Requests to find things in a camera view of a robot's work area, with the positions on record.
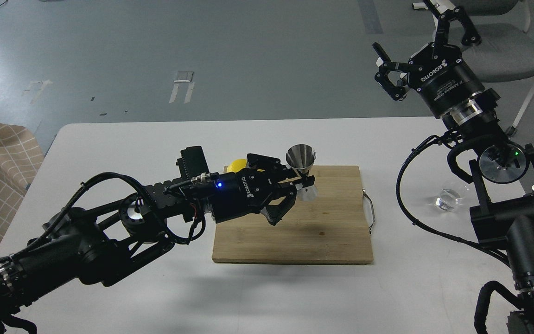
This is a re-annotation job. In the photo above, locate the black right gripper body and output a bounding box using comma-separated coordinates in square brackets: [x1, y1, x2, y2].
[408, 44, 485, 119]

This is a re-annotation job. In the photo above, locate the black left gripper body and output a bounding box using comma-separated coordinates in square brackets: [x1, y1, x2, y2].
[209, 168, 276, 224]

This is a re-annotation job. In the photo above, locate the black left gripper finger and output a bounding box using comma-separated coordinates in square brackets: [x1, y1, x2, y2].
[261, 175, 317, 226]
[246, 154, 305, 182]

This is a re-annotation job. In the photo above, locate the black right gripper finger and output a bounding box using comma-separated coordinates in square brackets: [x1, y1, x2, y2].
[372, 42, 410, 102]
[422, 0, 482, 51]

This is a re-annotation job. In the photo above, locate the steel double jigger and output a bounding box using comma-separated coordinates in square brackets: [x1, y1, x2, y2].
[286, 144, 318, 201]

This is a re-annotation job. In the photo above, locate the clear glass measuring cup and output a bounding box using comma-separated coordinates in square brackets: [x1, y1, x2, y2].
[433, 186, 469, 212]

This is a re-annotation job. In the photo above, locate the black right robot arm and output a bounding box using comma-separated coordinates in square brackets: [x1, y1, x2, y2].
[373, 0, 534, 334]

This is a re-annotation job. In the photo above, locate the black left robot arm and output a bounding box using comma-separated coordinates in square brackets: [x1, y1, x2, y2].
[0, 146, 315, 334]

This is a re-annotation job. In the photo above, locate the yellow lemon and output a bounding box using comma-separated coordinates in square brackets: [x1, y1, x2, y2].
[225, 159, 247, 173]

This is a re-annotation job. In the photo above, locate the grey office chair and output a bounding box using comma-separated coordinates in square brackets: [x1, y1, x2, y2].
[431, 0, 534, 137]

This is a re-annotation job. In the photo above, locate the wooden cutting board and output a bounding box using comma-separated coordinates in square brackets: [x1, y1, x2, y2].
[211, 165, 374, 265]

